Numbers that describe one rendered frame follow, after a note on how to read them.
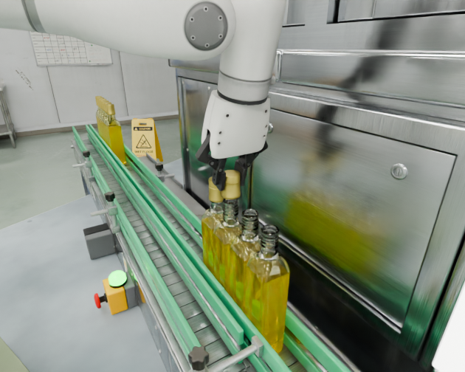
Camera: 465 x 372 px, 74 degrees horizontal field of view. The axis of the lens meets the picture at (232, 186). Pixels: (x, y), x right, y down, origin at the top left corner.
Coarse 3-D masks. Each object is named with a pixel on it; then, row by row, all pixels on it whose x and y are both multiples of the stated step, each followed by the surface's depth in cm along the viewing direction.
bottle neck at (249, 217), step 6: (246, 210) 53; (252, 210) 53; (246, 216) 51; (252, 216) 51; (258, 216) 52; (246, 222) 52; (252, 222) 51; (246, 228) 52; (252, 228) 52; (246, 234) 52; (252, 234) 52; (246, 240) 53; (252, 240) 53
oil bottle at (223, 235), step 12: (216, 228) 59; (228, 228) 57; (240, 228) 57; (216, 240) 59; (228, 240) 56; (216, 252) 60; (228, 252) 57; (216, 264) 62; (228, 264) 58; (216, 276) 63; (228, 276) 59; (228, 288) 61
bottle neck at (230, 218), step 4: (224, 200) 56; (228, 200) 57; (232, 200) 57; (236, 200) 56; (224, 204) 56; (228, 204) 55; (232, 204) 55; (236, 204) 56; (224, 208) 56; (228, 208) 56; (232, 208) 56; (236, 208) 56; (224, 212) 56; (228, 212) 56; (232, 212) 56; (236, 212) 56; (224, 216) 57; (228, 216) 56; (232, 216) 56; (236, 216) 57; (224, 220) 57; (228, 220) 57; (232, 220) 57; (236, 220) 57; (224, 224) 58; (228, 224) 57; (232, 224) 57; (236, 224) 58
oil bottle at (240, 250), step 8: (232, 240) 55; (240, 240) 54; (256, 240) 53; (232, 248) 55; (240, 248) 53; (248, 248) 52; (256, 248) 52; (232, 256) 55; (240, 256) 53; (248, 256) 52; (232, 264) 56; (240, 264) 53; (232, 272) 57; (240, 272) 54; (232, 280) 58; (240, 280) 55; (232, 288) 58; (240, 288) 55; (232, 296) 59; (240, 296) 56; (240, 304) 57
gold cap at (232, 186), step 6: (228, 174) 53; (234, 174) 53; (240, 174) 54; (228, 180) 53; (234, 180) 53; (228, 186) 53; (234, 186) 53; (222, 192) 55; (228, 192) 54; (234, 192) 54; (240, 192) 56; (228, 198) 54; (234, 198) 54
